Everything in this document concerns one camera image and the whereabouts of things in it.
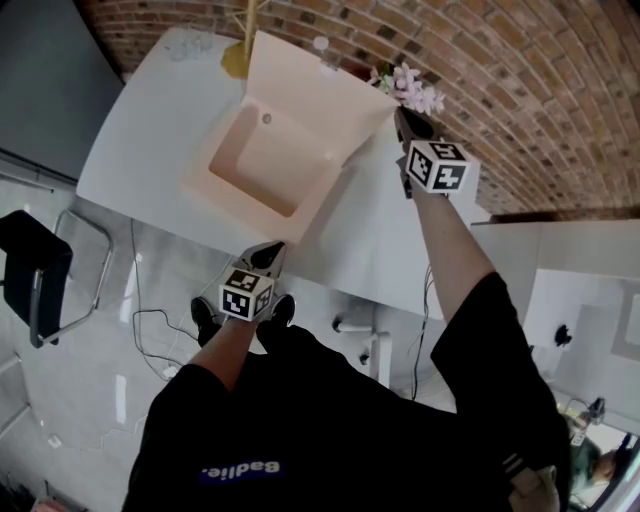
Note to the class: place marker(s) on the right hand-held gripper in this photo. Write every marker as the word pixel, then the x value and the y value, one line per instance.
pixel 445 170

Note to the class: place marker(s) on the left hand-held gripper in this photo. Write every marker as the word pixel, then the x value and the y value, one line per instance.
pixel 240 300

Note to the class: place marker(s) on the beige pad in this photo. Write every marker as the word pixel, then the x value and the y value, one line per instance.
pixel 300 100

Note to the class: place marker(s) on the person's left forearm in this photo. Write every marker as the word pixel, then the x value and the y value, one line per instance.
pixel 225 350

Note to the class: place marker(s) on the person's right forearm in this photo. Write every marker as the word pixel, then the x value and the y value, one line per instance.
pixel 450 240

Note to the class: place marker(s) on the potted pink flowers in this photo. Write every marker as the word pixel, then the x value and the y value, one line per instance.
pixel 412 90

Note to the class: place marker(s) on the person's right black shoe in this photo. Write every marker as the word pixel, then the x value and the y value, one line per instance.
pixel 284 310

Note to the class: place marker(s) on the person's black shoe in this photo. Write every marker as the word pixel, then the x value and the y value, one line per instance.
pixel 284 310
pixel 205 320

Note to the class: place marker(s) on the person's left black shoe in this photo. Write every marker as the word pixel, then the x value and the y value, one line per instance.
pixel 205 320

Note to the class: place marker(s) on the person's black trousers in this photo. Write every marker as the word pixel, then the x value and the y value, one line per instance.
pixel 290 345

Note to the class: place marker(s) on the white table leg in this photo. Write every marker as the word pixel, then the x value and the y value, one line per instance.
pixel 375 345

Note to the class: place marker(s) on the white power adapter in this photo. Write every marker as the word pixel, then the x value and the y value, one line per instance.
pixel 171 373

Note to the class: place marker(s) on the person's black t-shirt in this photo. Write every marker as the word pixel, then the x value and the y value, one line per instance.
pixel 325 440

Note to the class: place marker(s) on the clear drinking glass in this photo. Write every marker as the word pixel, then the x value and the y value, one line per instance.
pixel 179 50
pixel 201 44

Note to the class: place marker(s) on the small black object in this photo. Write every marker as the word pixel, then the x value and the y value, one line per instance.
pixel 564 335

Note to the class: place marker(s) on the beige bag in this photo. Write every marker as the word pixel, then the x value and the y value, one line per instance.
pixel 535 485

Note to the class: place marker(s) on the black metal-frame chair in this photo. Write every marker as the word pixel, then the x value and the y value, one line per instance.
pixel 30 270

